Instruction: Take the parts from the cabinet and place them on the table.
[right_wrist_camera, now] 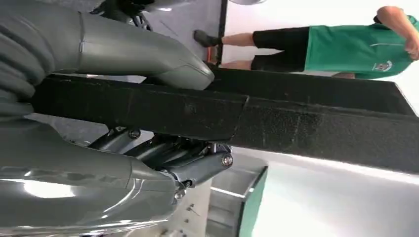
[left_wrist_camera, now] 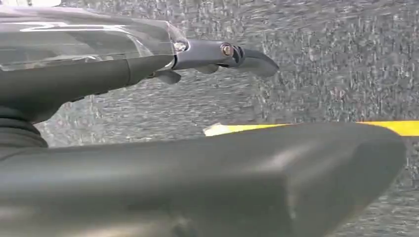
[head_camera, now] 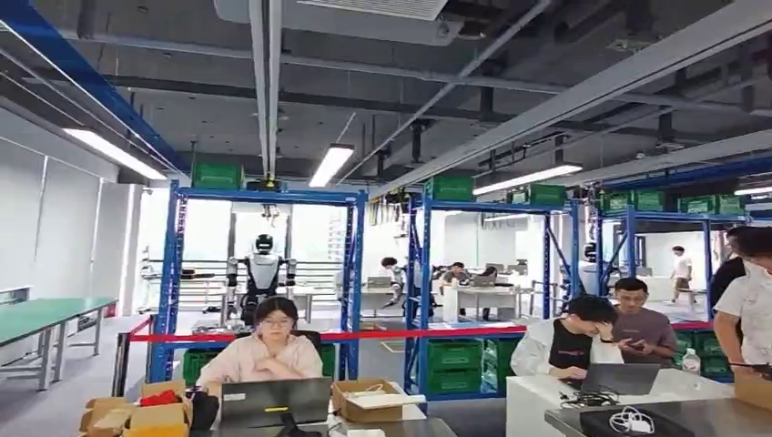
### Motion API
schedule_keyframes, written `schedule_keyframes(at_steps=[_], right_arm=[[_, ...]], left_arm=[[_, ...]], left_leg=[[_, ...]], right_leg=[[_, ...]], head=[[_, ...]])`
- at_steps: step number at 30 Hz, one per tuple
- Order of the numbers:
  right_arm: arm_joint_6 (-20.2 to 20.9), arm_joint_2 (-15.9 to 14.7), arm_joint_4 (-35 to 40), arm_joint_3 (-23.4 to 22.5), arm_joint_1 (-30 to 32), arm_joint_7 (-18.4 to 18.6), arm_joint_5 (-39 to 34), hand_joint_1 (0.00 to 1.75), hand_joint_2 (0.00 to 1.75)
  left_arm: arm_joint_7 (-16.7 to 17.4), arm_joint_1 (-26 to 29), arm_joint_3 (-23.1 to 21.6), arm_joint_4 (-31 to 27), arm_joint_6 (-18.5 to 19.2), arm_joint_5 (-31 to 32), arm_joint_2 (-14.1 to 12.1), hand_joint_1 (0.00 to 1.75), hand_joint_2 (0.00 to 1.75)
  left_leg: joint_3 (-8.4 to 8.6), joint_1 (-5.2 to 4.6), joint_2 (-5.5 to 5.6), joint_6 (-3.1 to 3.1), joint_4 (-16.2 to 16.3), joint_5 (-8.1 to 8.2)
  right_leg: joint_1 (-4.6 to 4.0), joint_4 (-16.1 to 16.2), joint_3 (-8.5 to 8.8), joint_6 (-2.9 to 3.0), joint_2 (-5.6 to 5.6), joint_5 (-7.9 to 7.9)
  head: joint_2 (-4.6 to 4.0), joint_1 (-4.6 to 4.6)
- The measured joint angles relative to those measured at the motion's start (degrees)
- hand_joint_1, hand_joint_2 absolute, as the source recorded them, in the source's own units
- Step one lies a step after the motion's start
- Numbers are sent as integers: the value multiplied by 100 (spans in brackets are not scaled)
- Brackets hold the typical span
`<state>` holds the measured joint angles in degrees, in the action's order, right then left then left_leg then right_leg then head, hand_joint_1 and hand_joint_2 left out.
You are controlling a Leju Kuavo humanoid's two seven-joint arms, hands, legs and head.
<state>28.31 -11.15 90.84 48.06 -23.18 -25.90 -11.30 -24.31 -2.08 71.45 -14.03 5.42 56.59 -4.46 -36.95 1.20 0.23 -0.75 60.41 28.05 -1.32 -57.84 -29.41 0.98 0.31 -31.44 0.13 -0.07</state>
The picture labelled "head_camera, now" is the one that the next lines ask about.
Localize tangled black cables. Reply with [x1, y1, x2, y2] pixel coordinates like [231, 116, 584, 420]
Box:
[559, 390, 620, 410]

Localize person looking at phone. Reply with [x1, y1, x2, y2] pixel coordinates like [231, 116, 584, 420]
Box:
[611, 276, 679, 367]

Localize person behind grey laptop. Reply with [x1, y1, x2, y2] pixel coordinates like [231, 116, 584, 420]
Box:
[195, 296, 326, 401]

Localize person in dark top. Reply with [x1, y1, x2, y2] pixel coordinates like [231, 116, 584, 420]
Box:
[708, 226, 749, 311]

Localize person walking in background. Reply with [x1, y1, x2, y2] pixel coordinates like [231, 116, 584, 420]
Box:
[669, 245, 696, 305]

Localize ceiling air conditioner unit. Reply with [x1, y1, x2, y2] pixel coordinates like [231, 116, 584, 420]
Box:
[213, 0, 466, 47]

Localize red barrier tape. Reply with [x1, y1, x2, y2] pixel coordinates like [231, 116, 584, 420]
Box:
[127, 321, 716, 344]

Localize white black humanoid robot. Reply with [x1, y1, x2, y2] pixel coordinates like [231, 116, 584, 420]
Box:
[225, 233, 299, 328]

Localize person in white top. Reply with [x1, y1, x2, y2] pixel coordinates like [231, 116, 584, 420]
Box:
[712, 226, 772, 371]

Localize red cloth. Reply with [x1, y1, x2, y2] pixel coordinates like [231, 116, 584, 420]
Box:
[138, 389, 183, 409]

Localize green top work table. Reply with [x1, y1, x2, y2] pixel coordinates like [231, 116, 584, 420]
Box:
[0, 296, 119, 392]

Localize white desk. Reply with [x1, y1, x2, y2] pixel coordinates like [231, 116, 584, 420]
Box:
[504, 368, 735, 437]

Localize green plastic crate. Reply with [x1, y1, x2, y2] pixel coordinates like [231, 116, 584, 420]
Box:
[426, 368, 484, 397]
[426, 339, 484, 371]
[181, 348, 222, 385]
[483, 337, 521, 392]
[677, 194, 716, 215]
[675, 330, 735, 381]
[319, 342, 338, 380]
[190, 160, 246, 190]
[632, 189, 667, 213]
[715, 193, 747, 217]
[599, 190, 632, 213]
[424, 175, 476, 203]
[507, 183, 569, 208]

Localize flat black bag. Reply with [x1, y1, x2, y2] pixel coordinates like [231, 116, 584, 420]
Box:
[579, 406, 696, 437]

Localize flat white carton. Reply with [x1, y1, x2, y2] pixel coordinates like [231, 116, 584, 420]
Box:
[346, 392, 427, 411]

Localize coiled white cable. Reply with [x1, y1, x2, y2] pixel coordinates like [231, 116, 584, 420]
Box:
[607, 405, 656, 436]

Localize open cardboard box with flaps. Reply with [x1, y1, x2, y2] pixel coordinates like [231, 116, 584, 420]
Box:
[77, 379, 195, 437]

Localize person with bowed head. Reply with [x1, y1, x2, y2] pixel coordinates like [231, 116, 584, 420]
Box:
[511, 294, 625, 382]

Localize black pouch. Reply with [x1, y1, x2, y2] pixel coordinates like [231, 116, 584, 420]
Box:
[188, 388, 220, 432]

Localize blue steel rack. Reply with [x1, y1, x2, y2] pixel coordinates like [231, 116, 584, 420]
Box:
[403, 193, 582, 403]
[593, 207, 749, 321]
[148, 179, 369, 385]

